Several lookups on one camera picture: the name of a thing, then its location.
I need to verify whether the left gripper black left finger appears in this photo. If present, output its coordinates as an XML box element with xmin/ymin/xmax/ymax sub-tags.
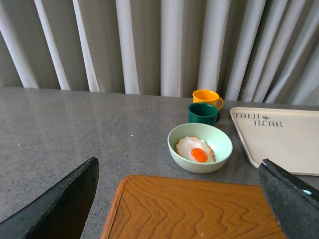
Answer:
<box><xmin>0</xmin><ymin>157</ymin><xmax>99</xmax><ymax>239</ymax></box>

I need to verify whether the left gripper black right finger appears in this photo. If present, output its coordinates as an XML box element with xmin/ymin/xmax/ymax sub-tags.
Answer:
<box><xmin>258</xmin><ymin>159</ymin><xmax>319</xmax><ymax>239</ymax></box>

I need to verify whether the cream bear tray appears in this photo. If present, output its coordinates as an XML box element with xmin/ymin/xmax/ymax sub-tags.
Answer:
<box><xmin>230</xmin><ymin>107</ymin><xmax>319</xmax><ymax>176</ymax></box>

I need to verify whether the wooden cutting board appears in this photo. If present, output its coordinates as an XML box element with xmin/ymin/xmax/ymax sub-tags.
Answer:
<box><xmin>101</xmin><ymin>175</ymin><xmax>284</xmax><ymax>239</ymax></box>

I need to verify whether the light green bowl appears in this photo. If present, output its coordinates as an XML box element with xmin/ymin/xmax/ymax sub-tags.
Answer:
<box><xmin>167</xmin><ymin>123</ymin><xmax>233</xmax><ymax>174</ymax></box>

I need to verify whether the fake fried egg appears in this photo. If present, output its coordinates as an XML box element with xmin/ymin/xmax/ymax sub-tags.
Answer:
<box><xmin>176</xmin><ymin>135</ymin><xmax>216</xmax><ymax>163</ymax></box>

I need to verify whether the dark green mug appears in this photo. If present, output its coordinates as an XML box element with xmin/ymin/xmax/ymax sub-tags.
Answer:
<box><xmin>188</xmin><ymin>103</ymin><xmax>221</xmax><ymax>125</ymax></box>

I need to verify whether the yellow mug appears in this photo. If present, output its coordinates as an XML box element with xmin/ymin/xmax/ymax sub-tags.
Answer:
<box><xmin>192</xmin><ymin>89</ymin><xmax>223</xmax><ymax>110</ymax></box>

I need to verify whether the grey white curtain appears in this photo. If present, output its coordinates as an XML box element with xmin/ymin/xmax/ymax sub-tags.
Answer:
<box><xmin>0</xmin><ymin>0</ymin><xmax>319</xmax><ymax>106</ymax></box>

